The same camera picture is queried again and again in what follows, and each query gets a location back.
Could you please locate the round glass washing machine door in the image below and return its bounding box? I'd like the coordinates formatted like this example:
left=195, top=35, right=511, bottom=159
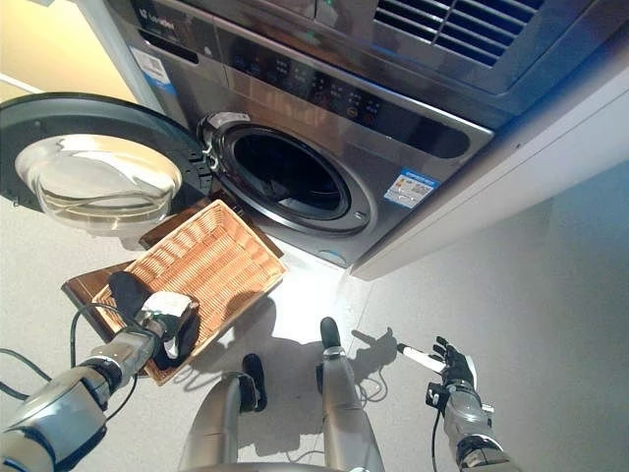
left=0, top=91, right=218, bottom=238

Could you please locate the blue and white base sticker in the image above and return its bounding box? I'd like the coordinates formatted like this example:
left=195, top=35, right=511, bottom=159
left=317, top=249, right=349, bottom=269

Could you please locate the black garment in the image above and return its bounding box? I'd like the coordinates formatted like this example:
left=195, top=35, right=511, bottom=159
left=106, top=269, right=201, bottom=373
left=266, top=179, right=297, bottom=204

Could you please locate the blue and white energy label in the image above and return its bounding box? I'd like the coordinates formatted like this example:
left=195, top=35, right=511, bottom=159
left=129, top=45, right=177, bottom=90

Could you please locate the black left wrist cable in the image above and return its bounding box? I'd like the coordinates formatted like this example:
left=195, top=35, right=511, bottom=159
left=0, top=303, right=144, bottom=430

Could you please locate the cream cabinet with white counter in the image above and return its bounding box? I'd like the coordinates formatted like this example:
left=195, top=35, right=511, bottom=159
left=0, top=0, right=144, bottom=105

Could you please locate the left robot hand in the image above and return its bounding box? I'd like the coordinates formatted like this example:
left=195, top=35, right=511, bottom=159
left=132, top=290, right=195, bottom=359

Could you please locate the glossy dark brown stool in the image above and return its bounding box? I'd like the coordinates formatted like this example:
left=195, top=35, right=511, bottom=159
left=62, top=199, right=286, bottom=380

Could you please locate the dark stacked tumble dryer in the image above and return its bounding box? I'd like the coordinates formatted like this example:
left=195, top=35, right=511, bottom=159
left=181, top=0, right=629, bottom=130

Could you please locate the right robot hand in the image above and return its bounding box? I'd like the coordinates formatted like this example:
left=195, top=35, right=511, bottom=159
left=396, top=336, right=478, bottom=390

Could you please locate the grey robot torso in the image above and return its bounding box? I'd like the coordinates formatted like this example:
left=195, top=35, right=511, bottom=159
left=179, top=461, right=355, bottom=472

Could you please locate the grey front-load washing machine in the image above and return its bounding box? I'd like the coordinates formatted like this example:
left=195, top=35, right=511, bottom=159
left=128, top=0, right=495, bottom=270

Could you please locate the square blue white sticker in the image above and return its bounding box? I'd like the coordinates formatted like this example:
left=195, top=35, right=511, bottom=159
left=383, top=166, right=440, bottom=205

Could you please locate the orange woven wicker basket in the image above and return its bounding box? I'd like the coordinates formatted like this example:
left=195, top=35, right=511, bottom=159
left=91, top=199, right=290, bottom=387

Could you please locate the black left robot foot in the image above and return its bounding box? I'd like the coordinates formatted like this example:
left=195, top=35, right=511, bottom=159
left=242, top=353, right=268, bottom=412

